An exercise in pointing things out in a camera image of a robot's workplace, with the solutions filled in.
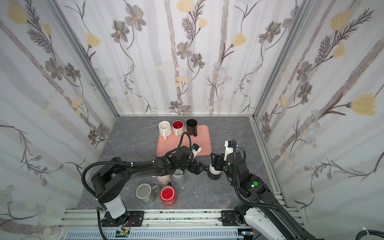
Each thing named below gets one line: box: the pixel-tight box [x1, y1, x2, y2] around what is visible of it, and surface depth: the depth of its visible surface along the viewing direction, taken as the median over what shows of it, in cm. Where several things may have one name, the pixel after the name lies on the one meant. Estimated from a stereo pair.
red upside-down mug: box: [160, 185, 178, 208], surface depth 76 cm
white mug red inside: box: [172, 119, 185, 137], surface depth 106 cm
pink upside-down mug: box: [156, 174, 171, 184], surface depth 85 cm
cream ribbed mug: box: [158, 120, 172, 140], surface depth 106 cm
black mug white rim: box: [186, 118, 198, 137], surface depth 106 cm
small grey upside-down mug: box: [172, 169, 186, 187], surface depth 84 cm
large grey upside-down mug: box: [135, 183, 161, 205], surface depth 75 cm
